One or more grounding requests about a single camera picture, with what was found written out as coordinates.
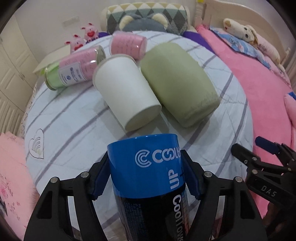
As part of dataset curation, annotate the blue black CoolTowel can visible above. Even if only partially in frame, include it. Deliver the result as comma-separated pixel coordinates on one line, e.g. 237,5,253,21
107,133,189,240

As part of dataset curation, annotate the green matte cup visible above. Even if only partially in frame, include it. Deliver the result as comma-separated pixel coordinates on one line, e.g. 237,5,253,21
140,43,220,128

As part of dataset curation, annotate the white paper cup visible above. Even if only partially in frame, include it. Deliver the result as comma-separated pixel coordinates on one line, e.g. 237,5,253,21
92,54,162,132

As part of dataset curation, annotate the pink quilt on left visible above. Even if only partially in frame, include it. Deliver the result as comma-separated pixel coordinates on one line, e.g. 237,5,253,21
1,132,39,240

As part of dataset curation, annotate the pink plush with blue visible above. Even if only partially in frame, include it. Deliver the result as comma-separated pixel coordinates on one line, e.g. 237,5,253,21
284,92,296,128

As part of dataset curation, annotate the pink bed blanket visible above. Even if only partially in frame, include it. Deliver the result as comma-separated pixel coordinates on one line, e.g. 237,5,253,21
196,24,293,218

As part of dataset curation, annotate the striped round table cloth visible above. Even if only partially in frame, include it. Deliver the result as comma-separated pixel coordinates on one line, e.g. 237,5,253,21
24,31,254,241

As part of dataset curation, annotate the blue cartoon pillow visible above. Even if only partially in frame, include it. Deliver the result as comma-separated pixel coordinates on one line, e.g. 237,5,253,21
209,26,270,69

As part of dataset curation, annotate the white dog plush toy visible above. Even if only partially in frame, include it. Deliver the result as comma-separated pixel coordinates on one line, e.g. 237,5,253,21
223,18,285,72

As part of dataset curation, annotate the purple cushion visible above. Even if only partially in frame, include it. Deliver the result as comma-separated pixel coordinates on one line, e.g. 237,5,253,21
182,31,215,53

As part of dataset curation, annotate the cream wooden headboard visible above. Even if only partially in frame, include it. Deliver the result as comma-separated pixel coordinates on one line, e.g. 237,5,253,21
194,1,291,67

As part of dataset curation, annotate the cream wardrobe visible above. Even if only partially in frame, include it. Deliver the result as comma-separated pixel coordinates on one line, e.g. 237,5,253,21
1,15,39,138

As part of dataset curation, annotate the pink green labelled can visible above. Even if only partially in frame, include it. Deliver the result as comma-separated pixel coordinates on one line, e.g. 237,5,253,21
44,45,106,90

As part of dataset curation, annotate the triangle pattern pillow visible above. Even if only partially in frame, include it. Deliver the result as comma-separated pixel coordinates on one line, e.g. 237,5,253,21
101,2,191,35

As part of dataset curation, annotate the grey bear plush cushion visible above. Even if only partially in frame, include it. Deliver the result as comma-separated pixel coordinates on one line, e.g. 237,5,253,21
118,13,170,32

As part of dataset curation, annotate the small pink can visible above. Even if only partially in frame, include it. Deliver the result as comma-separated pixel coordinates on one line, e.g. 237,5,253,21
109,31,147,60

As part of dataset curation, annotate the pink pig plush front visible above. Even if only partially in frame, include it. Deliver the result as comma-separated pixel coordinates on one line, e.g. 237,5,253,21
65,34,85,53

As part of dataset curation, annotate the pink pig plush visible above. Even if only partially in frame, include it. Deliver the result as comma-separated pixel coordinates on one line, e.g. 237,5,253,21
65,34,85,53
81,23,99,43

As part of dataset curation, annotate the pink pig plush rear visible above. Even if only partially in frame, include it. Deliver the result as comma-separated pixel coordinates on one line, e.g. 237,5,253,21
81,23,99,43

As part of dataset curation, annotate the wall socket panel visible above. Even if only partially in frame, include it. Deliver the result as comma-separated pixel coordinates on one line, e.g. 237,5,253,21
62,16,80,28

